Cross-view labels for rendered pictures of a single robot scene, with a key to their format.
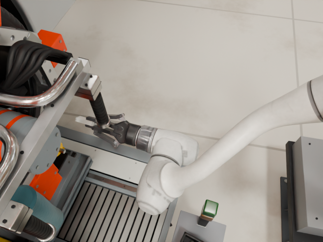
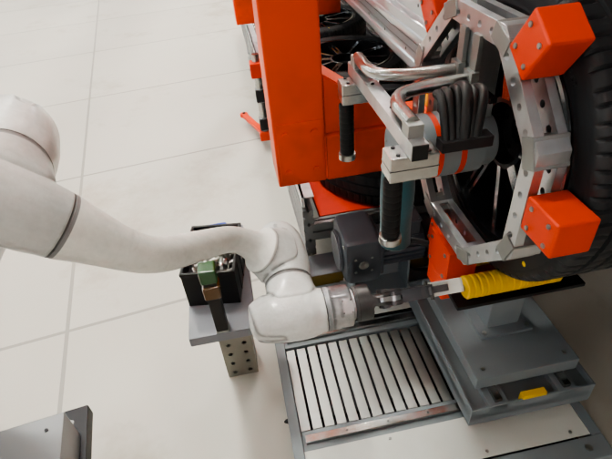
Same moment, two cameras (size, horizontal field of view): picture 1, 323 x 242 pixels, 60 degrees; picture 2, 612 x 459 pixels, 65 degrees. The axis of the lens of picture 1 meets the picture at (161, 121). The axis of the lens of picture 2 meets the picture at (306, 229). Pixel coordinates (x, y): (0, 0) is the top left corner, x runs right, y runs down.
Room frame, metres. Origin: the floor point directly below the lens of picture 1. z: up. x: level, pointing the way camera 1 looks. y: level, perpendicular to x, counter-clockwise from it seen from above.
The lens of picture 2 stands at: (1.03, -0.28, 1.37)
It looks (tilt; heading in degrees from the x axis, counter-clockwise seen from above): 38 degrees down; 154
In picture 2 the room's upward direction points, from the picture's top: 5 degrees counter-clockwise
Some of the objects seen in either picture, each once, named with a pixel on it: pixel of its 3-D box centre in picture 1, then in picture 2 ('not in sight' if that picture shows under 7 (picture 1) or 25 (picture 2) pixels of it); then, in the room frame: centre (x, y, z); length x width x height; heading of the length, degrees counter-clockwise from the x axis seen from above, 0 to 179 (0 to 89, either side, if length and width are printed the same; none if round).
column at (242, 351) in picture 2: not in sight; (232, 322); (-0.01, -0.07, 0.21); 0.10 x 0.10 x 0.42; 72
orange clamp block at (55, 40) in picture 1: (48, 48); (557, 223); (0.66, 0.36, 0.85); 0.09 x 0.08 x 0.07; 162
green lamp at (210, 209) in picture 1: (210, 208); (207, 272); (0.21, -0.15, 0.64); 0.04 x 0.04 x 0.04; 72
